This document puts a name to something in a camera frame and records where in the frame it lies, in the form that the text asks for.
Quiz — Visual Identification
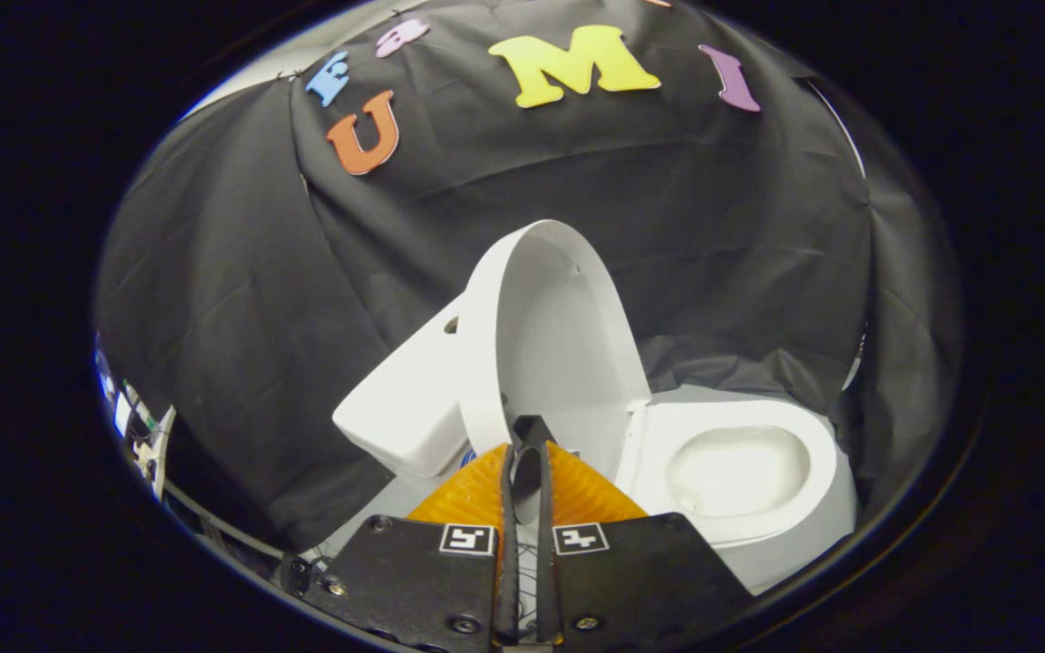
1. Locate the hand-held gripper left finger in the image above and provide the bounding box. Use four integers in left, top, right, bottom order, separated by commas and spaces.
282, 443, 520, 650

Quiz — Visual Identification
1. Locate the white toilet tank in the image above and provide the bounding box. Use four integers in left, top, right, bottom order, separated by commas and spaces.
332, 295, 480, 480

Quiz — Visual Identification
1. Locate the white toilet lid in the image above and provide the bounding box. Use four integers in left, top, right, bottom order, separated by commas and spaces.
459, 219, 653, 483

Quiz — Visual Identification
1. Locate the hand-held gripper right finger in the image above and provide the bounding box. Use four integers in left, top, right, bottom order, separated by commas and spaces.
536, 442, 755, 648

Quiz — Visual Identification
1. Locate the black backdrop cloth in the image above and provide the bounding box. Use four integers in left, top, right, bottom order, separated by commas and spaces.
94, 0, 964, 556

